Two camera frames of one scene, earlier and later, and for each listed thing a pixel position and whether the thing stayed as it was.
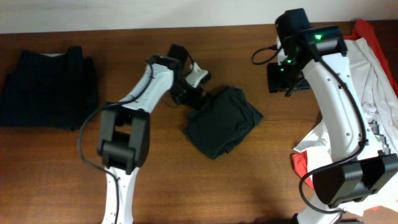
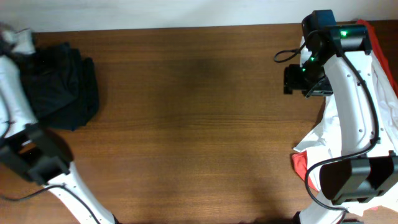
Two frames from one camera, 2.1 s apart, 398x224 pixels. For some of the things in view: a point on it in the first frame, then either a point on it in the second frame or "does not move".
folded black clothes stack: x=50 y=90 does not move
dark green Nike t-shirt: x=226 y=118 -> x=51 y=75
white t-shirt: x=380 y=101 does not move
